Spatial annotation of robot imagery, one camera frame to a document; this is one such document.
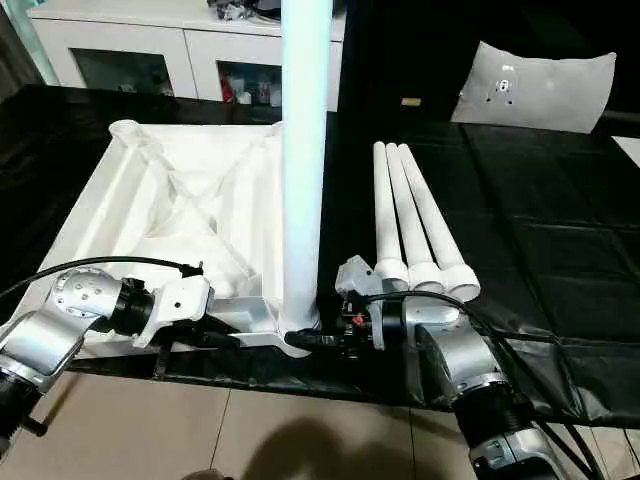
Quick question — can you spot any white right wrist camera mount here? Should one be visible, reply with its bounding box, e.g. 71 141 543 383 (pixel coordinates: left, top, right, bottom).
334 254 388 303

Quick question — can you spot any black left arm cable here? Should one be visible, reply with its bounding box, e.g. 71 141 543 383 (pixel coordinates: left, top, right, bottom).
0 256 205 299

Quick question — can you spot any white padded sheet with fitting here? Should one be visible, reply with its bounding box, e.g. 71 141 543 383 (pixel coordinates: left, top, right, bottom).
450 40 618 134

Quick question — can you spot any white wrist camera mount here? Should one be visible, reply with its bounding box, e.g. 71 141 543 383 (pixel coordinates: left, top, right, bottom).
334 254 388 303
133 274 217 350

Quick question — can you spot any black cabinet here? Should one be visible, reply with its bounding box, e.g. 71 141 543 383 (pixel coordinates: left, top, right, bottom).
340 0 640 126

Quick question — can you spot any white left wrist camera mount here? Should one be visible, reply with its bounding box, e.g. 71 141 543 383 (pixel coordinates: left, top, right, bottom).
133 274 217 350

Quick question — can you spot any black work mat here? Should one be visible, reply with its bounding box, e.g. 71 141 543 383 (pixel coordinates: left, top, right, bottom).
0 85 640 426

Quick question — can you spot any white plastic table leg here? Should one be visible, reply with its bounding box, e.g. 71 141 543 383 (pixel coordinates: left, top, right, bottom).
277 0 335 338
385 142 444 296
398 143 482 303
372 141 411 293

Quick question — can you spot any dark helmet on sideboard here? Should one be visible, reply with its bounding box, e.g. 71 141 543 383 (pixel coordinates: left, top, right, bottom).
255 0 286 23

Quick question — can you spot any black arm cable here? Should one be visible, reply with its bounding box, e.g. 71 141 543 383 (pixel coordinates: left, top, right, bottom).
358 292 606 480
0 256 205 299

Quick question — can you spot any white plastic table top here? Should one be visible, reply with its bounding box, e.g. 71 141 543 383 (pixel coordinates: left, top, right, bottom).
20 119 327 357

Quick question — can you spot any black stand leg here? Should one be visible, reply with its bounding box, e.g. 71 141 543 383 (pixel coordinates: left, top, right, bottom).
18 413 53 438

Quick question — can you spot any white sideboard cabinet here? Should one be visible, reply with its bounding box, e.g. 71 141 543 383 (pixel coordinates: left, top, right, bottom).
28 0 346 113

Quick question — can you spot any dark clutter pile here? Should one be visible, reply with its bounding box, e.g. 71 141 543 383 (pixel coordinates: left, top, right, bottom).
208 0 259 23

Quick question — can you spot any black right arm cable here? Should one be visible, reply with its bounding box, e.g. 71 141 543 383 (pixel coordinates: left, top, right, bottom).
358 292 606 480

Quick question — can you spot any teal glass panel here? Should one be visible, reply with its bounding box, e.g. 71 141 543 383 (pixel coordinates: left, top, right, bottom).
0 0 56 89

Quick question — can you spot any flat white sheet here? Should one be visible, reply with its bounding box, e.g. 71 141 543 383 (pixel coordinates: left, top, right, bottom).
612 135 640 167

